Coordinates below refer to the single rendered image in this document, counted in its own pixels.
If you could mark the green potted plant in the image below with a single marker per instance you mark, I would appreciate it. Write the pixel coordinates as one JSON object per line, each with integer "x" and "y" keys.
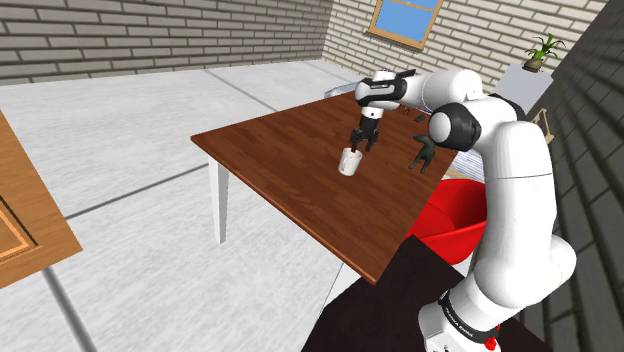
{"x": 540, "y": 54}

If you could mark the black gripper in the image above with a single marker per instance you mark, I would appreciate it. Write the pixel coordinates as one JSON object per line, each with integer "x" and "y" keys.
{"x": 369, "y": 125}

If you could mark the wooden framed window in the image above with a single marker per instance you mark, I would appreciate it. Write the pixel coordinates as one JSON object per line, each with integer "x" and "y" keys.
{"x": 406, "y": 18}

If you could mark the light brown wooden furniture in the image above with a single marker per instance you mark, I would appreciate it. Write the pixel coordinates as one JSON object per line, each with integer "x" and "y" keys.
{"x": 29, "y": 214}

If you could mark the brown wooden table, white legs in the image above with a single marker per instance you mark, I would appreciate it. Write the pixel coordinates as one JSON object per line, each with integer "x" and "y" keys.
{"x": 302, "y": 161}

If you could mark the dark robot stand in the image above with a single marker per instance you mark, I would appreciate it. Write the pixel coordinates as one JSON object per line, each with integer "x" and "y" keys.
{"x": 385, "y": 307}

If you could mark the white mug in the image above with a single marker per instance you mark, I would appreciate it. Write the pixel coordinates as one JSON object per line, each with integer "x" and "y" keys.
{"x": 349, "y": 164}

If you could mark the small black flat object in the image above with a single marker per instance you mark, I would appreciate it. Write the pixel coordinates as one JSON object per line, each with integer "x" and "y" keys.
{"x": 418, "y": 118}

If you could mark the white cabinet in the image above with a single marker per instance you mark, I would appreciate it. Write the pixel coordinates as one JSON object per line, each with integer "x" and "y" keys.
{"x": 521, "y": 88}

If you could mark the red chair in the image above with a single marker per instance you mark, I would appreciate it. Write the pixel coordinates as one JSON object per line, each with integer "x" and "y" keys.
{"x": 451, "y": 219}

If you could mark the dark green animal figure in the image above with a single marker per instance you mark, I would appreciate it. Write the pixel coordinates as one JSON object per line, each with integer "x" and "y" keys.
{"x": 425, "y": 152}

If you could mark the light wooden frame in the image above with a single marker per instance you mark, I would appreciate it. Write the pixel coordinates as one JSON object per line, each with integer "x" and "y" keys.
{"x": 544, "y": 126}

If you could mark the small brown object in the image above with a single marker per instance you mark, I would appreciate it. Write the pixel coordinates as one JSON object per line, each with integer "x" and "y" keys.
{"x": 406, "y": 110}

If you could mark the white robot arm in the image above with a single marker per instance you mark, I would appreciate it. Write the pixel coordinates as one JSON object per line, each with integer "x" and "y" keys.
{"x": 516, "y": 195}

